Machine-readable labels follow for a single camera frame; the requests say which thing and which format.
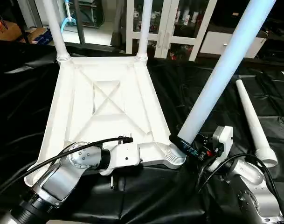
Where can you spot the white plastic table leg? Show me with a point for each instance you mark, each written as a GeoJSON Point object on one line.
{"type": "Point", "coordinates": [145, 28]}
{"type": "Point", "coordinates": [253, 121]}
{"type": "Point", "coordinates": [57, 28]}
{"type": "Point", "coordinates": [221, 74]}

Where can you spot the white plastic table top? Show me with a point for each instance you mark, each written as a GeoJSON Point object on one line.
{"type": "Point", "coordinates": [104, 102]}

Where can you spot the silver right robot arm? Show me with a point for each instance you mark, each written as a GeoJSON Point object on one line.
{"type": "Point", "coordinates": [253, 191]}

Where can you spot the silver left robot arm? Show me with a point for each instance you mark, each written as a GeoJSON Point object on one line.
{"type": "Point", "coordinates": [58, 182]}

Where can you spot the black work mat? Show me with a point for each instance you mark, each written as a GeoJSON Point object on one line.
{"type": "Point", "coordinates": [160, 200]}

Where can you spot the white low drawer unit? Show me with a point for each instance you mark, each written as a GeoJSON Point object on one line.
{"type": "Point", "coordinates": [225, 44]}

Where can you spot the white glass-door cabinet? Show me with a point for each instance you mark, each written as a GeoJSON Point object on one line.
{"type": "Point", "coordinates": [174, 25]}

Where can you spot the grey metal pole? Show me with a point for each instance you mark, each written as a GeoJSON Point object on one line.
{"type": "Point", "coordinates": [79, 21]}

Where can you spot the blue cardboard box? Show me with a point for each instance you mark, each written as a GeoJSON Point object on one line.
{"type": "Point", "coordinates": [37, 35]}

